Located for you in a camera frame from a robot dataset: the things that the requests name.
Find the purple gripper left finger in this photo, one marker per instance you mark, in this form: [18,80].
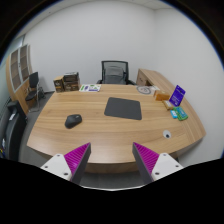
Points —
[70,166]

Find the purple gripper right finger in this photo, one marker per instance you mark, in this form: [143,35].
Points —
[153,166]

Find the black computer mouse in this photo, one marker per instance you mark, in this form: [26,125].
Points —
[73,120]

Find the dark grey mouse pad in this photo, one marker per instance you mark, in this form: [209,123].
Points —
[123,108]

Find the blue small packet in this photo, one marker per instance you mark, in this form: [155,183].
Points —
[173,113]

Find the green small packet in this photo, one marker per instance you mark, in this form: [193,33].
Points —
[180,113]

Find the wooden office desk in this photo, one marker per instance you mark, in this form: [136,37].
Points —
[111,138]

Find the small tan box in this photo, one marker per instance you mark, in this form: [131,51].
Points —
[168,105]

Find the small orange cardboard box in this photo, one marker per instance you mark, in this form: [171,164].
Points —
[161,95]

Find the black chair at left edge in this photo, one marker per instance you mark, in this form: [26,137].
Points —
[12,126]

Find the purple standing card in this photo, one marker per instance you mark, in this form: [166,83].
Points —
[177,96]

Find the round grey white disc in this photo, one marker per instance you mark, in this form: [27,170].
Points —
[144,90]

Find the white paper under disc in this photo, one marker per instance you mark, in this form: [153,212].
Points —
[153,88]

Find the white green printed sheet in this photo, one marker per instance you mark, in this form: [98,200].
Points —
[90,88]

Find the brown box lower right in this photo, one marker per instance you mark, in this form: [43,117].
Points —
[72,86]

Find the brown box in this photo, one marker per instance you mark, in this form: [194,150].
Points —
[72,86]
[59,84]

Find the brown box left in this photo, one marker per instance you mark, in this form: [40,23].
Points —
[59,84]

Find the black box on top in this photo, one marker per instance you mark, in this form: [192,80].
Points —
[71,77]

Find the wooden side cabinet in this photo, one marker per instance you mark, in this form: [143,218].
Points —
[153,78]

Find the small black visitor chair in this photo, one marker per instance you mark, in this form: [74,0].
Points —
[35,91]

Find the black mesh office chair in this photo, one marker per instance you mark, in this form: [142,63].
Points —
[115,72]

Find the wooden bookshelf with glass doors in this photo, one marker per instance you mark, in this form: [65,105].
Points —
[18,69]

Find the desk cable grommet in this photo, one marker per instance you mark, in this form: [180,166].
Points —
[167,134]

